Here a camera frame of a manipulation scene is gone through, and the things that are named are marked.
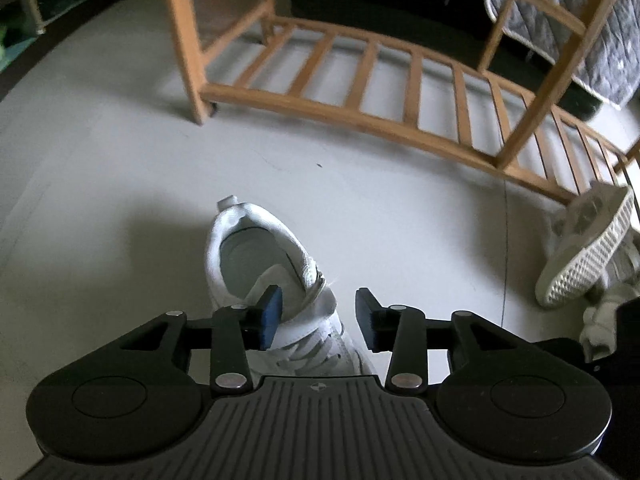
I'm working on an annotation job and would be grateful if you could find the white mesh sneaker pink sole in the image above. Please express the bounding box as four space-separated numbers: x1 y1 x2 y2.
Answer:
534 180 637 308

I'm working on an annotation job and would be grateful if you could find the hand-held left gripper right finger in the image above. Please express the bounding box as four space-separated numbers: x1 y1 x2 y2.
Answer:
354 287 521 396

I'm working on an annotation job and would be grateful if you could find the black bed base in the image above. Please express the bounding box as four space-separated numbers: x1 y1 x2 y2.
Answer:
287 0 603 122

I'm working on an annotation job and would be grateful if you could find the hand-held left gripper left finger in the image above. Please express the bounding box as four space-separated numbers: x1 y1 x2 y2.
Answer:
117 285 284 396

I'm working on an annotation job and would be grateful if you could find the wooden shoe rack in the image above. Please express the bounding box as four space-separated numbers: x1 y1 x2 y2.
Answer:
157 0 640 206

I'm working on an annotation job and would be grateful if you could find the grey quilted blanket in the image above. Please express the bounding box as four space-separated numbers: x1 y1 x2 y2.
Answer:
280 0 640 111

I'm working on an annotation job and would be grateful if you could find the white velcro sneaker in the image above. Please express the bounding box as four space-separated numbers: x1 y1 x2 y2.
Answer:
204 194 381 377
580 280 633 363

